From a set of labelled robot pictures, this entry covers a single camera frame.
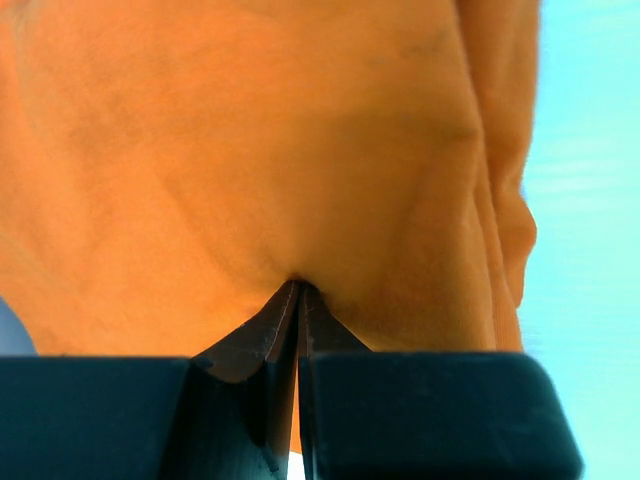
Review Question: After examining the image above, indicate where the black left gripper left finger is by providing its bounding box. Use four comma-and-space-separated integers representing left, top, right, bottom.
1, 282, 299, 479

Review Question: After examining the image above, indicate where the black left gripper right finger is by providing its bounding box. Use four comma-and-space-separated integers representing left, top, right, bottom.
298, 285, 583, 480

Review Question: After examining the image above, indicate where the orange t shirt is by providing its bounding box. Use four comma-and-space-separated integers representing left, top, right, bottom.
0, 0, 544, 454

